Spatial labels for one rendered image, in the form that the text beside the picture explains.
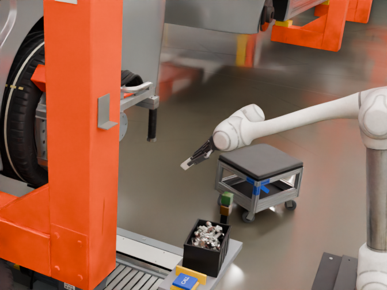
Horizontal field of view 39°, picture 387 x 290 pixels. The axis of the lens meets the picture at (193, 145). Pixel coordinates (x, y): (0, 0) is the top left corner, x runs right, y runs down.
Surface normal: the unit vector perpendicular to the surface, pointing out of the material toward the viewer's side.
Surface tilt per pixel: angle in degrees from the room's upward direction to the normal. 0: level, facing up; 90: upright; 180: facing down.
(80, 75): 90
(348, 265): 3
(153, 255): 0
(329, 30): 90
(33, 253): 90
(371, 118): 82
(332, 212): 0
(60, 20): 90
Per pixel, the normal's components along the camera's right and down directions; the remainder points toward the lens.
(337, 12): -0.41, 0.33
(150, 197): 0.08, -0.91
